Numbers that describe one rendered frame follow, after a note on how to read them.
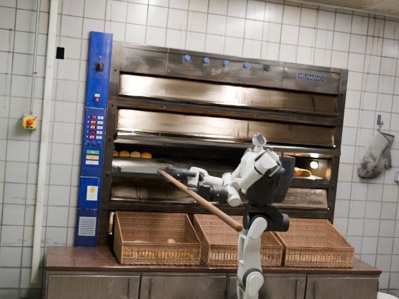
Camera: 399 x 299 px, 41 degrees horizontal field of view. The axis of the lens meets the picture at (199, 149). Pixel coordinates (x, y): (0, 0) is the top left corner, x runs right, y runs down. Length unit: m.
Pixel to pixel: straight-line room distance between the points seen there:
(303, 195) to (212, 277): 1.17
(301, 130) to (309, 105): 0.22
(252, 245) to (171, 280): 0.67
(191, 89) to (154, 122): 0.38
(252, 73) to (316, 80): 0.56
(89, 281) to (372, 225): 2.47
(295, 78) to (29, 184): 2.21
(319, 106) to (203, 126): 0.98
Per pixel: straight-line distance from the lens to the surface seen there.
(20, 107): 4.00
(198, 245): 3.74
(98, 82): 3.98
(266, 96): 4.32
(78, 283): 3.63
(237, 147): 4.07
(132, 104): 4.03
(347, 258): 4.21
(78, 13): 4.05
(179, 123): 4.10
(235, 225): 2.08
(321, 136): 4.51
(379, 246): 4.94
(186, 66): 4.13
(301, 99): 4.44
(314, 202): 4.54
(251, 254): 3.40
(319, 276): 4.08
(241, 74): 4.26
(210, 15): 4.21
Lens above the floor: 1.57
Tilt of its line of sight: 3 degrees down
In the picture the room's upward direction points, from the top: 5 degrees clockwise
